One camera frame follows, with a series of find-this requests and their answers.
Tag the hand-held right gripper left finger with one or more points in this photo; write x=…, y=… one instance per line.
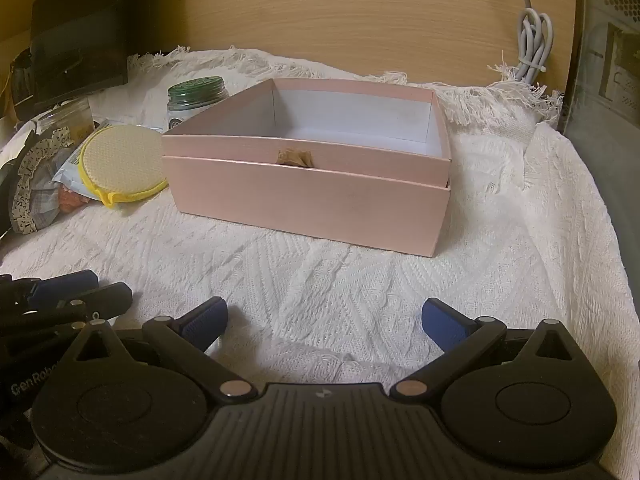
x=204, y=326

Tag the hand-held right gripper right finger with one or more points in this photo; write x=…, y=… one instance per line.
x=445, y=325

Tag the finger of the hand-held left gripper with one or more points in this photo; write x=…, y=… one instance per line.
x=65, y=283
x=111, y=294

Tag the small pink soft item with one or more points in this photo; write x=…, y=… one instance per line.
x=72, y=201

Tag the black white fabric scrunchie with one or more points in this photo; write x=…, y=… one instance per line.
x=30, y=195

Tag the yellow round sponge puff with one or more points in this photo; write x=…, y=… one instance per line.
x=125, y=160

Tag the pink cardboard box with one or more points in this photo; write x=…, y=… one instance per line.
x=310, y=200

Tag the white woven fringed cloth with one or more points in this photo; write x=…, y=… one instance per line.
x=325, y=285

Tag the clear jar tan lid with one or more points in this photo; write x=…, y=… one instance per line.
x=65, y=122

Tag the green lid glass jar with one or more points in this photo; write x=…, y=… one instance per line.
x=197, y=92

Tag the black monitor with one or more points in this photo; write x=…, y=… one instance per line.
x=75, y=50

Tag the glass-sided computer case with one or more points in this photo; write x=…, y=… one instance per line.
x=610, y=60

